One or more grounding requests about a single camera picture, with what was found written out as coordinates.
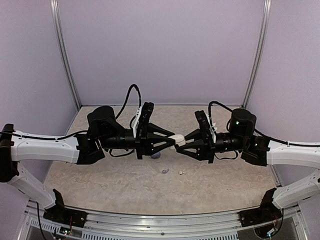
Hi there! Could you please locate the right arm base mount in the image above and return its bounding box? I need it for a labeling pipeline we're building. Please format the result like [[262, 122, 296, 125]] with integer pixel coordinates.
[[238, 188, 283, 227]]

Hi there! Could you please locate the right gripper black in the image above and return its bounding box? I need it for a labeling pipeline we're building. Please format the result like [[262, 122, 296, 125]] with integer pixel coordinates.
[[175, 128, 247, 164]]

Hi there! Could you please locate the right aluminium frame post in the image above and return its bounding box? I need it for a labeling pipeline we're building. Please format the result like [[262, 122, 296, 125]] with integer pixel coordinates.
[[241, 0, 272, 109]]

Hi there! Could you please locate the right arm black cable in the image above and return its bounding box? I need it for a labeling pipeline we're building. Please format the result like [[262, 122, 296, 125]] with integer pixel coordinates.
[[207, 100, 320, 161]]

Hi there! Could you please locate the left aluminium frame post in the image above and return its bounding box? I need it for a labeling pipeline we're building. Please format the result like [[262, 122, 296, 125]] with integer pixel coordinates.
[[49, 0, 82, 111]]

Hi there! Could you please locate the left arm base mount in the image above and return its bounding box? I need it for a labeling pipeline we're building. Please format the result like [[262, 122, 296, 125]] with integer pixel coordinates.
[[43, 189, 88, 228]]

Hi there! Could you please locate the cream earbud charging case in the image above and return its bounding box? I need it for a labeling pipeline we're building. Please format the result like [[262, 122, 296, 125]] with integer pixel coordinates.
[[169, 134, 186, 150]]

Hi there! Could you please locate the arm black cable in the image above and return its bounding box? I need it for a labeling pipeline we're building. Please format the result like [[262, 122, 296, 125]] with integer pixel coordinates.
[[0, 83, 142, 158], [207, 100, 320, 161]]

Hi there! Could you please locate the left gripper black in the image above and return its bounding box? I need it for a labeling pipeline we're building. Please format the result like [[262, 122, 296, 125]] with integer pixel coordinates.
[[99, 122, 176, 160]]

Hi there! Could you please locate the front aluminium rail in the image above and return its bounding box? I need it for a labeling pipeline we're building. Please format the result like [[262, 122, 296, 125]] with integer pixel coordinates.
[[14, 203, 310, 240]]

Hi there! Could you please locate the purple round charging case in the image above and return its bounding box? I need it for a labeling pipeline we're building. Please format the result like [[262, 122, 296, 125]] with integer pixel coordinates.
[[150, 152, 161, 159]]

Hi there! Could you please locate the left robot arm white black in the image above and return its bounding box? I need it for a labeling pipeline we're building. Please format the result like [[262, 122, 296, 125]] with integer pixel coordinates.
[[0, 102, 176, 223]]

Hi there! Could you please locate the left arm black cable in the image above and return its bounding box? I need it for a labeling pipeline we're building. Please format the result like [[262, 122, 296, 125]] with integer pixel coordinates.
[[0, 83, 142, 158]]

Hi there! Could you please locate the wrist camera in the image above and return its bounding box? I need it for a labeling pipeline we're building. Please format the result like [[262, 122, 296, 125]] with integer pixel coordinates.
[[194, 110, 217, 137], [132, 102, 154, 139]]

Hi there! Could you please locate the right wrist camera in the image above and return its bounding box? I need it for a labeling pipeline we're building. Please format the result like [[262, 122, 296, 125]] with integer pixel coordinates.
[[194, 110, 217, 137]]

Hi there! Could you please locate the aluminium frame post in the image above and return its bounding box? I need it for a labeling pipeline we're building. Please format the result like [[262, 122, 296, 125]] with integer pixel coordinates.
[[241, 0, 272, 109], [49, 0, 82, 111]]

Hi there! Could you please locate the purple earbud front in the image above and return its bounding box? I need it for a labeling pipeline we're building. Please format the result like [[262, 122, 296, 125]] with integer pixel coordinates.
[[162, 168, 170, 174]]

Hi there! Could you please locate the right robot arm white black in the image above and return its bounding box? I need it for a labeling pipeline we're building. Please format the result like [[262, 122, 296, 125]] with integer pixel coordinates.
[[174, 108, 320, 222]]

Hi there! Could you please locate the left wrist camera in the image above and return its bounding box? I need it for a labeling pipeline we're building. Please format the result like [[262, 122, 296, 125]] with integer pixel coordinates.
[[132, 102, 154, 139]]

